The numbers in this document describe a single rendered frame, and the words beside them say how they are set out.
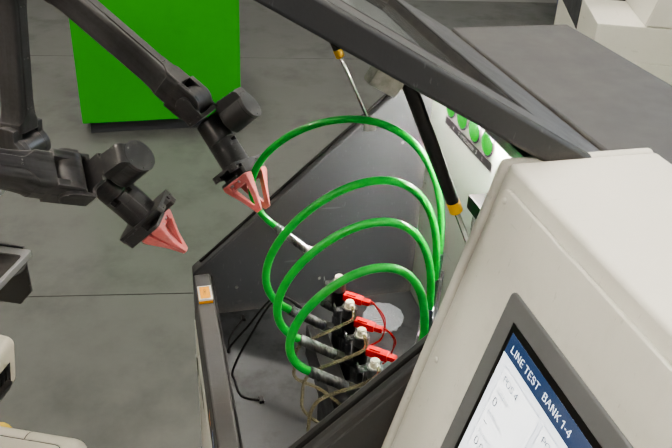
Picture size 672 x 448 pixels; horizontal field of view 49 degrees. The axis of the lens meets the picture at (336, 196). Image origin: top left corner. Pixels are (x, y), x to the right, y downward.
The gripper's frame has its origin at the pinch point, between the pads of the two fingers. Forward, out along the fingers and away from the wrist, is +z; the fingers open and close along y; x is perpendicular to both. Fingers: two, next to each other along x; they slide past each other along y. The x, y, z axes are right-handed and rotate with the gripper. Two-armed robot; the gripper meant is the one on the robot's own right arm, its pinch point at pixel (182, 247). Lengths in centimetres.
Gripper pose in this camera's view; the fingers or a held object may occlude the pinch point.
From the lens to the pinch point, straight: 133.9
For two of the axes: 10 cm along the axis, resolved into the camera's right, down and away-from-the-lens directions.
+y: 7.4, -5.7, -3.5
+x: 0.3, -4.9, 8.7
